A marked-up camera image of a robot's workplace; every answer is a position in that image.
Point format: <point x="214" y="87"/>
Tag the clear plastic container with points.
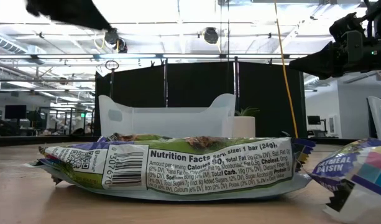
<point x="177" y="121"/>
<point x="379" y="118"/>

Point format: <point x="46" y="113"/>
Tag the black computer monitor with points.
<point x="15" y="112"/>
<point x="314" y="120"/>

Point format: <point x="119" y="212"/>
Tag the black aluminium rig frame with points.
<point x="22" y="140"/>

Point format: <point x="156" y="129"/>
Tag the purple oatmeal raisin granola bar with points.
<point x="358" y="174"/>
<point x="209" y="168"/>

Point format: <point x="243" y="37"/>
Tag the small plant in white pot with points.
<point x="243" y="127"/>

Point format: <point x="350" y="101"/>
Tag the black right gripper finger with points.
<point x="317" y="62"/>

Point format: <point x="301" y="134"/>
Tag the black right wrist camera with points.
<point x="345" y="23"/>

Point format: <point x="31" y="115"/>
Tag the black partition screen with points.
<point x="196" y="84"/>

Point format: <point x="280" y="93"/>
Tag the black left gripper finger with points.
<point x="69" y="12"/>

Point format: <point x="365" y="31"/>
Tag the black ceiling-hung camera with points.
<point x="211" y="35"/>
<point x="112" y="35"/>

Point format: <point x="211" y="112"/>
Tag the green blue snack packet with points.
<point x="131" y="137"/>

